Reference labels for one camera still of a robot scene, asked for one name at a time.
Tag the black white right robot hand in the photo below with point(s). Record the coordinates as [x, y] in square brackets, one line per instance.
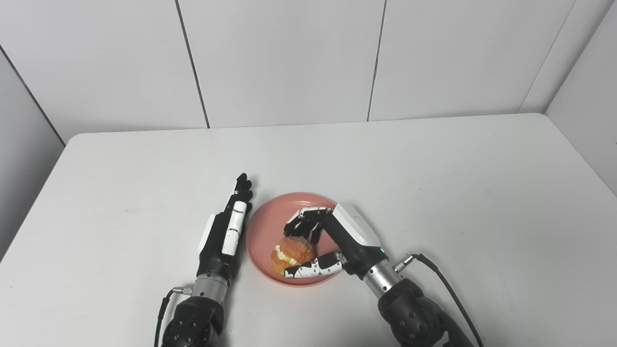
[344, 236]

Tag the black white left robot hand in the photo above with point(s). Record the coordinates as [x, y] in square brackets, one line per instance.
[224, 241]

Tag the pink round plate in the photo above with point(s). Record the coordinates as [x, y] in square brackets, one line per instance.
[265, 236]

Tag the cream puff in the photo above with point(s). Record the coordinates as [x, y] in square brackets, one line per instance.
[291, 253]

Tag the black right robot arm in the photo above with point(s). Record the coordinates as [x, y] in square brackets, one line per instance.
[414, 308]

